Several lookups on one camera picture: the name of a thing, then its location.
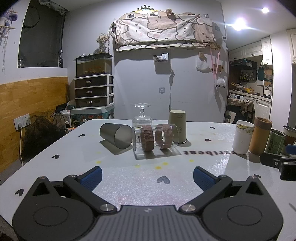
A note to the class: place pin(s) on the patterned low cabinet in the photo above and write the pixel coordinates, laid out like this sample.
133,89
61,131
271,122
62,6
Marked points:
92,115

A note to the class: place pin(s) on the olive paper cup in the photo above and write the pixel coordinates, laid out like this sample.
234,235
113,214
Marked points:
178,125

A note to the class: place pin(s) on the white plastic drawer unit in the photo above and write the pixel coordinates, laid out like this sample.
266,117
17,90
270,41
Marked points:
92,91

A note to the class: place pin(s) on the dried flowers in vase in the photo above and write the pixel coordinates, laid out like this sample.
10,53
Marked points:
102,41

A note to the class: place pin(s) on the printed blanket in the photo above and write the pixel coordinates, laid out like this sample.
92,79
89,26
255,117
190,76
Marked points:
161,31

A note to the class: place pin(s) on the dark window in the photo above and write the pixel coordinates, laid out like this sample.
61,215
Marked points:
40,34

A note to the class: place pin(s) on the white sheep plush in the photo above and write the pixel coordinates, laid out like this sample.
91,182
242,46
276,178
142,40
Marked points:
220,83

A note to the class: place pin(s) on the white wall socket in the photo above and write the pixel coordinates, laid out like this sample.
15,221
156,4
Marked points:
22,121

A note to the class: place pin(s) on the glass fish tank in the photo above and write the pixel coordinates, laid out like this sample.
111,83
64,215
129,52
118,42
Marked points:
93,66

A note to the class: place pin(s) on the green hanging bottle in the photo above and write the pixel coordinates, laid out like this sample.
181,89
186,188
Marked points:
260,73

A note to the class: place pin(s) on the brown cylindrical cup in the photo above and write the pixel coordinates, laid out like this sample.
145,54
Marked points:
260,136

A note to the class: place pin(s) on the black laptop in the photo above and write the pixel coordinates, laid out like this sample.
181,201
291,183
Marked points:
62,107

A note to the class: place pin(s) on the purple plush toy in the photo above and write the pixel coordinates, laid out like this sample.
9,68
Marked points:
8,17

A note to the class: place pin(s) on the green tin can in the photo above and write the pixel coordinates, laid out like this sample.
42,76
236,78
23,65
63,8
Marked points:
274,142

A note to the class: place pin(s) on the dark tin can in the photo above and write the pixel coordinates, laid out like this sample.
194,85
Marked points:
290,135

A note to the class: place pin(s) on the white wall switch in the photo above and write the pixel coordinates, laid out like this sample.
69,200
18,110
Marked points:
161,90

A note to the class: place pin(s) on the crown wall decoration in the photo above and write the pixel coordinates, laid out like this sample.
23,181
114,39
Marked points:
145,8

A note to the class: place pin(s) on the white washing machine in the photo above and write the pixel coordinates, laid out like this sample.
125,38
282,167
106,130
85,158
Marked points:
235,96

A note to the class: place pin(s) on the white printed cup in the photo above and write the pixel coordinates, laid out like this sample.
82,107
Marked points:
242,139

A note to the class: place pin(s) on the grey metal tumbler cup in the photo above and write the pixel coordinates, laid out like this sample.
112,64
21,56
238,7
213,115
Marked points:
115,135

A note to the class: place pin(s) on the chair with brown jacket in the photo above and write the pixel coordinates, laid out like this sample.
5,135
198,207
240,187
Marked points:
240,109

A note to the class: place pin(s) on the white kitchen wall cabinets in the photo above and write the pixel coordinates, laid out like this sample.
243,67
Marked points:
251,49

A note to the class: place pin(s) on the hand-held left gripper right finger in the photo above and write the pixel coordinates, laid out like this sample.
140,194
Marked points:
203,179

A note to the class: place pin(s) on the black netting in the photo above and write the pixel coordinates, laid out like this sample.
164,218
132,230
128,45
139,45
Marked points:
41,134

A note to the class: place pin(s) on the clear ribbed glass goblet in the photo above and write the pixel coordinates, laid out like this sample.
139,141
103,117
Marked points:
142,117

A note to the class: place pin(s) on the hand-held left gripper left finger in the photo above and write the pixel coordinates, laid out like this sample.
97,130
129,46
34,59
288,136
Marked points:
92,179

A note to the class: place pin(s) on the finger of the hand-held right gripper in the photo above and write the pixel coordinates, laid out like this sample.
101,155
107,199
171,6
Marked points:
291,148
269,160

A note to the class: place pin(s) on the clear glass cup brown bands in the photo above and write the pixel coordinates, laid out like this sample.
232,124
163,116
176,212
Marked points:
154,138

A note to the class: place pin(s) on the white plastic bag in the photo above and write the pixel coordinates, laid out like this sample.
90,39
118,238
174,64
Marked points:
203,65

